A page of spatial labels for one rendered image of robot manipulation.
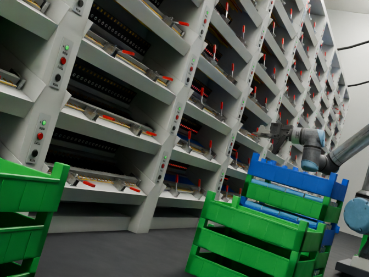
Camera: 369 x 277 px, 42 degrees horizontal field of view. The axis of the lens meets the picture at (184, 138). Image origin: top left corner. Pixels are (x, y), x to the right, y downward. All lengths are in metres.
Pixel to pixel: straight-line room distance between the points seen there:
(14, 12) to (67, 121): 0.33
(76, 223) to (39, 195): 0.74
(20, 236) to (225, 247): 0.70
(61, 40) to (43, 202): 0.52
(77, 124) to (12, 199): 0.62
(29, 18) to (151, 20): 0.52
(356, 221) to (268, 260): 1.00
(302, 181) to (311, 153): 0.90
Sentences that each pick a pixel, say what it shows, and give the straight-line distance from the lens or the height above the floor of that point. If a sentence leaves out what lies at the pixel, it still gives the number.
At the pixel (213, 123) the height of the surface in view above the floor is 0.50.
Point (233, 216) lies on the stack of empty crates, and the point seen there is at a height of 0.19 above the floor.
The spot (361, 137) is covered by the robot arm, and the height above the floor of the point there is 0.66.
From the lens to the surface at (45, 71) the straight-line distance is 1.18.
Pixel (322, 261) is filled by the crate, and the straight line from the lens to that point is 1.75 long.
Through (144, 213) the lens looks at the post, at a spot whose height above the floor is 0.08.
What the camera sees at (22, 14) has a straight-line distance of 1.12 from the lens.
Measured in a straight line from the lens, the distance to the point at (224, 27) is 2.08.
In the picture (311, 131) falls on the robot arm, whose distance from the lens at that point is 2.57.
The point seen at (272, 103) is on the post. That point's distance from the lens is 3.12.
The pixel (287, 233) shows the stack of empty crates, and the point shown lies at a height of 0.20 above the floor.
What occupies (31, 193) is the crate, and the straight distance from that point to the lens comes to 0.76.
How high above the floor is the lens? 0.30
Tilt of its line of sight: 3 degrees up
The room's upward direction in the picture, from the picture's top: 16 degrees clockwise
